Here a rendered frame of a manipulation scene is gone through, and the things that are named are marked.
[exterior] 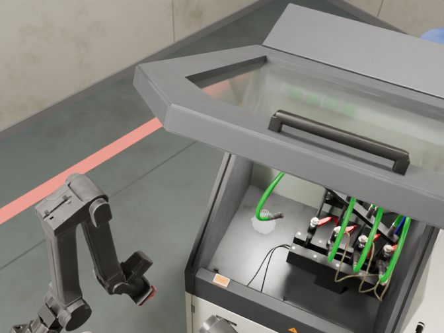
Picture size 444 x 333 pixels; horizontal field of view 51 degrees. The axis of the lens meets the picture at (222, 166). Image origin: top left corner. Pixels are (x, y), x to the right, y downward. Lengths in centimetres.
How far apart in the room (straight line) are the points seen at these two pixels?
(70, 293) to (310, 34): 109
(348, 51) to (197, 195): 166
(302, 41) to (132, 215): 170
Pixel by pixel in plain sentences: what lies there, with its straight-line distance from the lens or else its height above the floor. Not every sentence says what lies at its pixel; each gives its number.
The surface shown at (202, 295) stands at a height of 83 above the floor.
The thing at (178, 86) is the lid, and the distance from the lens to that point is 75.
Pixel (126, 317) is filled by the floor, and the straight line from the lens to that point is 262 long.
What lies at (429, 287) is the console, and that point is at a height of 105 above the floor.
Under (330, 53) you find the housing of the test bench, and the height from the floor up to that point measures 150.
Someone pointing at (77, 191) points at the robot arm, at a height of 162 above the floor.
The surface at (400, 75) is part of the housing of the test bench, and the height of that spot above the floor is 150.
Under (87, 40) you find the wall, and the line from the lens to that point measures 347.
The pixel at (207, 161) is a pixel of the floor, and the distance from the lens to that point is 315.
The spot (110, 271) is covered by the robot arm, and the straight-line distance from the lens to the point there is 126.
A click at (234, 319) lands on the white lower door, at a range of 179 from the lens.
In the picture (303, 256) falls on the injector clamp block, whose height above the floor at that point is 98.
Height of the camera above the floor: 240
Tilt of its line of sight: 50 degrees down
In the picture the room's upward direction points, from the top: 4 degrees clockwise
